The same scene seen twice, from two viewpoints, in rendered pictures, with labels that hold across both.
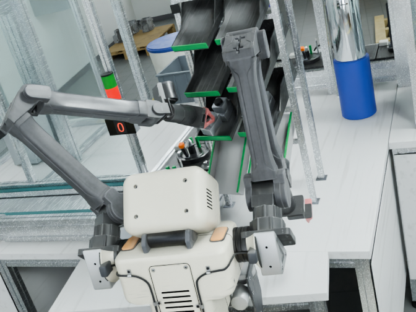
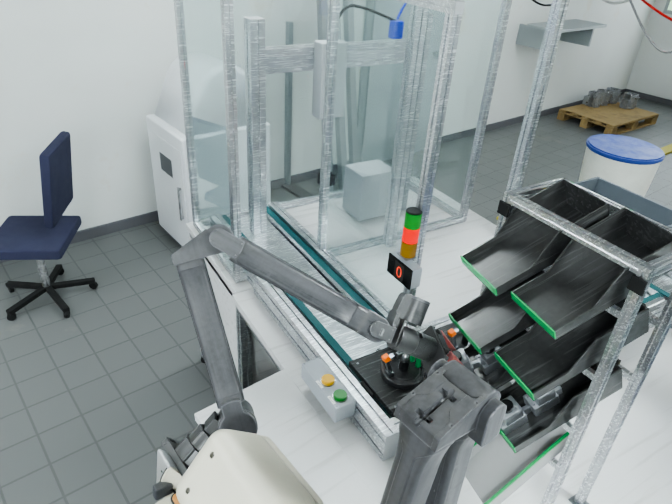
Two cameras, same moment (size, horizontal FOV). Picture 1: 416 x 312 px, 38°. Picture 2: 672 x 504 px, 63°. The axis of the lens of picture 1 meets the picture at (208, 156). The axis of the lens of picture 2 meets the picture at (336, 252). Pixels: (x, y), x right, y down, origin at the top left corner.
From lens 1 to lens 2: 0.94 m
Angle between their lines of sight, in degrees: 29
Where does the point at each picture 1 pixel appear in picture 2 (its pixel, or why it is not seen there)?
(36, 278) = not seen: hidden behind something
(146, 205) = (203, 489)
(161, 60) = (593, 161)
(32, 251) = (257, 324)
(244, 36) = (456, 398)
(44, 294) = not seen: hidden behind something
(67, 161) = (210, 339)
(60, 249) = (274, 344)
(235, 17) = (570, 275)
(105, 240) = (188, 455)
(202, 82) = (481, 315)
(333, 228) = not seen: outside the picture
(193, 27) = (510, 246)
